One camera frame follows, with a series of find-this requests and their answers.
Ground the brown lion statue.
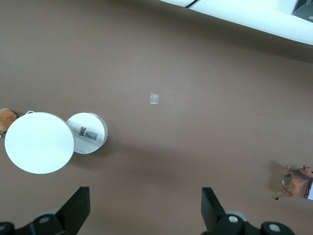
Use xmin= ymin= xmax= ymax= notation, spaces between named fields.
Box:
xmin=275 ymin=165 xmax=313 ymax=201

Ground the pale lavender phone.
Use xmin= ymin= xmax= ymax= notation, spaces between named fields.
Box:
xmin=303 ymin=177 xmax=313 ymax=200

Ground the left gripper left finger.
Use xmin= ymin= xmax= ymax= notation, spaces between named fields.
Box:
xmin=0 ymin=186 xmax=90 ymax=235

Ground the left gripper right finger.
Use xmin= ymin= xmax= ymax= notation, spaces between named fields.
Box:
xmin=201 ymin=187 xmax=298 ymax=235

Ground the brown plush keychain toy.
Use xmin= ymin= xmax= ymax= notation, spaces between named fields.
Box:
xmin=0 ymin=108 xmax=20 ymax=133

